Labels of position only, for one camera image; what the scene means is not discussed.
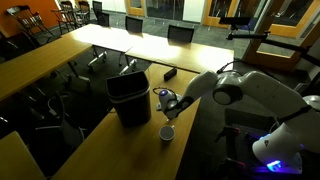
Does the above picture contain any black cable on table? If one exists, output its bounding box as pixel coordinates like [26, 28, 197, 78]
[152, 86, 171, 101]

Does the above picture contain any black power adapter box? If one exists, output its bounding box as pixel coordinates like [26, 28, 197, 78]
[164, 68, 177, 81]

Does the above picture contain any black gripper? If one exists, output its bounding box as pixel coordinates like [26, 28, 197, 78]
[164, 96, 194, 120]

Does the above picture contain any black office chair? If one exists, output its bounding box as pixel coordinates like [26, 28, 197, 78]
[125, 16, 143, 33]
[167, 25, 194, 43]

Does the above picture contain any black camera on stand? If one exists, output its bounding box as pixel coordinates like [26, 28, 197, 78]
[218, 16, 320, 64]

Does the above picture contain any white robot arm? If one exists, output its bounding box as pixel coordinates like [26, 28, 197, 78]
[157, 71, 320, 174]

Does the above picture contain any black trash bin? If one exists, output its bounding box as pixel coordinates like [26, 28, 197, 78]
[106, 71, 151, 127]

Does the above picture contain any black office chair foreground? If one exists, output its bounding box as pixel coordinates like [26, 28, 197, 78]
[37, 92, 85, 148]

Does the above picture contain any white mug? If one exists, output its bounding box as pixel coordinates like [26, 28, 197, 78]
[159, 125, 175, 142]

